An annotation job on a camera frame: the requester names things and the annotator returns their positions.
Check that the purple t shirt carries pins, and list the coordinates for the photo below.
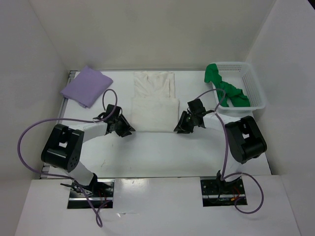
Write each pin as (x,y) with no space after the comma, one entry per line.
(87,87)

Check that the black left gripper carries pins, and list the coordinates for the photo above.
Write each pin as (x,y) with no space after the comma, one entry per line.
(127,127)

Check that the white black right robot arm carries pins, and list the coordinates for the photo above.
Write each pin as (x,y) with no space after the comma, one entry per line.
(242,136)

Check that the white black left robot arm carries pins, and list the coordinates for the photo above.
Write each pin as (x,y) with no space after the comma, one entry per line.
(64,145)

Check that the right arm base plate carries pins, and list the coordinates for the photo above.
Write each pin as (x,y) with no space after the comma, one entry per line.
(215,196)

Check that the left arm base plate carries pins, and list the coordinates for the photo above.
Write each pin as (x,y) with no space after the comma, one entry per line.
(102,197)

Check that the white t shirt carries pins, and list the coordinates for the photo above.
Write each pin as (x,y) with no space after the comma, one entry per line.
(155,107)

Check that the white plastic laundry basket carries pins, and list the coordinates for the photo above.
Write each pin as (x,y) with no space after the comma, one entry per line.
(242,76)

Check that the green t shirt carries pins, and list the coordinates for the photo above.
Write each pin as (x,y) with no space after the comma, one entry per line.
(235,95)

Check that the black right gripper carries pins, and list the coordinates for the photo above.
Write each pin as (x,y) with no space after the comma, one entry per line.
(181,126)

